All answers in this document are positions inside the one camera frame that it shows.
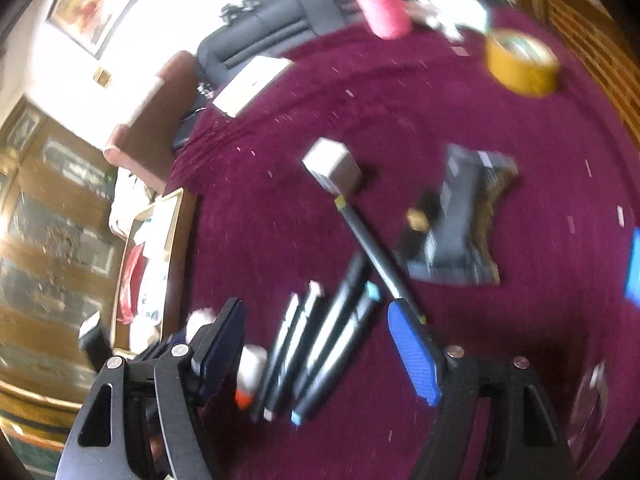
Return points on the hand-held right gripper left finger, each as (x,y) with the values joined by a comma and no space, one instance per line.
(225,345)

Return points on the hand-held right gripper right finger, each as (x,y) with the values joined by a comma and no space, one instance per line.
(415,355)

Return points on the black pen with white tip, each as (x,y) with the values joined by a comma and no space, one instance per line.
(295,345)
(275,355)

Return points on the black marker with teal cap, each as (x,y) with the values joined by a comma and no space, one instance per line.
(340,355)

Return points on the thick black marker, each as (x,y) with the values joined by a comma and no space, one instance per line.
(335,320)

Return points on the black pen with yellow ends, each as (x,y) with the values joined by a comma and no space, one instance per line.
(372,255)

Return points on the cardboard box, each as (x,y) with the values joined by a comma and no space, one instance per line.
(175,225)

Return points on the black packet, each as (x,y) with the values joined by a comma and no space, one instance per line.
(455,220)

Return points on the small white box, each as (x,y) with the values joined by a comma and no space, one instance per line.
(332,165)

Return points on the white object with orange tip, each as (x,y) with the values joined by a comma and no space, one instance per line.
(252,365)

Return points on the red packet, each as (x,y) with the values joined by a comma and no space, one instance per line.
(131,280)

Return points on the black roll with gold label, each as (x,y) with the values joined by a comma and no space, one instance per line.
(414,219)

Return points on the clear eyeglasses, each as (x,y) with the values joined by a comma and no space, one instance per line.
(592,385)

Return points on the wooden display cabinet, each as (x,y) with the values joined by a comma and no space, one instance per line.
(50,240)

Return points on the blue battery pack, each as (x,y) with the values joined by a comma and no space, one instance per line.
(634,270)

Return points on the brown armchair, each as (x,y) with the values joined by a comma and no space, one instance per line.
(150,120)

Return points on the white paper stack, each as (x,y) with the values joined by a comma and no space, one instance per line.
(250,85)

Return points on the yellow tape roll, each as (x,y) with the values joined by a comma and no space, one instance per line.
(520,72)

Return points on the black leather sofa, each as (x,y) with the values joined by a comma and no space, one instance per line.
(270,30)

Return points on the black and white buckles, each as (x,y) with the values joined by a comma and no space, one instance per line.
(240,5)

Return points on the white cloth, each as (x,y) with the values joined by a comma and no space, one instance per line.
(450,10)

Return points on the pink knitted bottle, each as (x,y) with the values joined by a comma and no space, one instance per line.
(382,7)

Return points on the gold wall switch plate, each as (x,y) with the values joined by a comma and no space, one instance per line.
(102,76)

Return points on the framed wall picture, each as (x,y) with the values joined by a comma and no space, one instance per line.
(90,0)

